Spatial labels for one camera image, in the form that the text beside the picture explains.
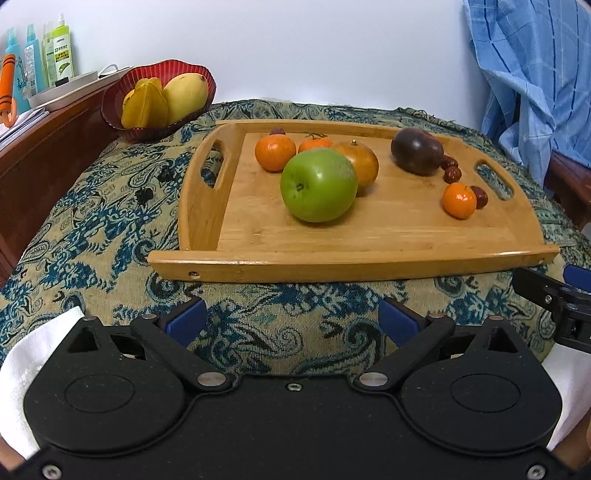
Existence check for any wooden serving tray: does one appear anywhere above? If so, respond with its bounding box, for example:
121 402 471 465
148 119 561 283

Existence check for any stack of papers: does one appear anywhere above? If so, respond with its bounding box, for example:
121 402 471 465
0 108 51 148

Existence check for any tangerine with green leaf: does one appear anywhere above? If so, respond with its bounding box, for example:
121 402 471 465
298 133 334 154

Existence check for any white dish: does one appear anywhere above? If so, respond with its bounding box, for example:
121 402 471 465
28 65 132 113

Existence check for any blue patterned blanket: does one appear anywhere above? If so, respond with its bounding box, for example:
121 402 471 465
0 99 591 378

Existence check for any small orange tangerine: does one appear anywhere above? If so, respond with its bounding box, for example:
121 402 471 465
442 182 478 220

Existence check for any large orange tangerine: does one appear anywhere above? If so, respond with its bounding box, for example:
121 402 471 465
255 134 297 173

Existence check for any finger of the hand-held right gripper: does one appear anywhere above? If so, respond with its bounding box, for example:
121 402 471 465
512 265 591 354

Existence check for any green apple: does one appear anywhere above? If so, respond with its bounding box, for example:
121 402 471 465
280 148 359 224

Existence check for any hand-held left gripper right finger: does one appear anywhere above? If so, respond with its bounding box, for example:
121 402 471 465
353 298 525 393

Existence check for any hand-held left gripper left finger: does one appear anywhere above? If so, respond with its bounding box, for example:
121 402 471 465
65 298 234 393

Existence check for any blue spray bottle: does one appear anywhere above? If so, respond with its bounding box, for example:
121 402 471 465
23 24 44 95
4 28 32 112

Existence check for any clear plastic bottle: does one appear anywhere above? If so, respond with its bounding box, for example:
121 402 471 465
41 22 54 90

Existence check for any yellow mango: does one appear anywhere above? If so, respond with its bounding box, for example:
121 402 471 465
163 73 208 126

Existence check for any wooden bedside cabinet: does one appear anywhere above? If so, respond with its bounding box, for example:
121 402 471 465
0 76 123 280

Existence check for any white cloth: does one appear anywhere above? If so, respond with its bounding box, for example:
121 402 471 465
0 306 86 459
541 342 591 452

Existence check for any green label bottle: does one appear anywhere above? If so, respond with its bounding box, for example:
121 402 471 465
50 14 75 88

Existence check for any red glass bowl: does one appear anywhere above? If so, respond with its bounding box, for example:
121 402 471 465
100 59 218 143

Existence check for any dark purple passion fruit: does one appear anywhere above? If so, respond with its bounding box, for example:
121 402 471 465
390 128 445 177

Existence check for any yellow starfruit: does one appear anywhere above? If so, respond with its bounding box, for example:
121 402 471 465
121 78 170 130

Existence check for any brownish orange round fruit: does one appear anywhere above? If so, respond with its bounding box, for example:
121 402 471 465
332 140 380 189

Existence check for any orange handled tool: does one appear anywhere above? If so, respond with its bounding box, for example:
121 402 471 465
0 54 19 126

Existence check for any blue checked shirt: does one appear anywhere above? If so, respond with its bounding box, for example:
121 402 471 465
463 0 591 189

